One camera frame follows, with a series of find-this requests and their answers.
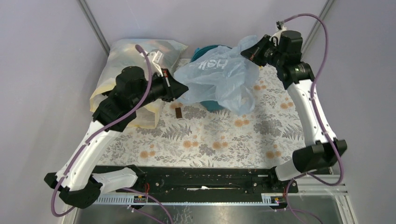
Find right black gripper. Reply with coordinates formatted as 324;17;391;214
240;35;284;69

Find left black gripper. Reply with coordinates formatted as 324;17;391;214
133;68;190;110

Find light blue plastic trash bag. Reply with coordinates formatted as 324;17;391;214
173;35;259;115

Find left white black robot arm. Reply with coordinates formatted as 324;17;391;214
44;66;188;209

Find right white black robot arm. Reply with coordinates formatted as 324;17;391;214
240;30;347;192

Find teal plastic trash bin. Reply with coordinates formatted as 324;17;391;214
190;45;223;112

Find small dark brown block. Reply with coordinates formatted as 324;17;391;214
175;107;183;119

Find large translucent stuffed bag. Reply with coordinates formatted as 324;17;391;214
90;39;188;129

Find floral patterned table mat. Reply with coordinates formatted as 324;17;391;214
99;66;305;168

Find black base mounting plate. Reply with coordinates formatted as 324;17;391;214
92;165;299;204

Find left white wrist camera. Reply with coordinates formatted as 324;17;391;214
145;50;163;77

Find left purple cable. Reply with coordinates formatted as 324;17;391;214
50;44;154;217

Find white slotted cable duct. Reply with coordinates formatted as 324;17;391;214
92;193;280;207

